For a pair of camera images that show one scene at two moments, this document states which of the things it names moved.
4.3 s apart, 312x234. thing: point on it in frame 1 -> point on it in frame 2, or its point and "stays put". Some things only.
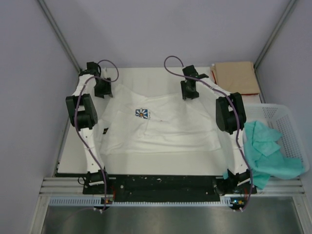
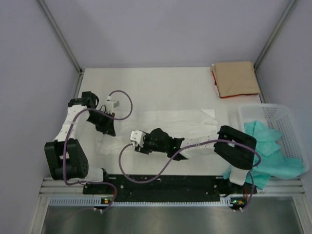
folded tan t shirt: [237, 77] stays put
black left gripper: [106, 90] -> [107, 127]
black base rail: [166, 188] stays put
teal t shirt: [264, 160] stays put
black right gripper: [185, 95] -> [144, 149]
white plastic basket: [280, 117] stays put
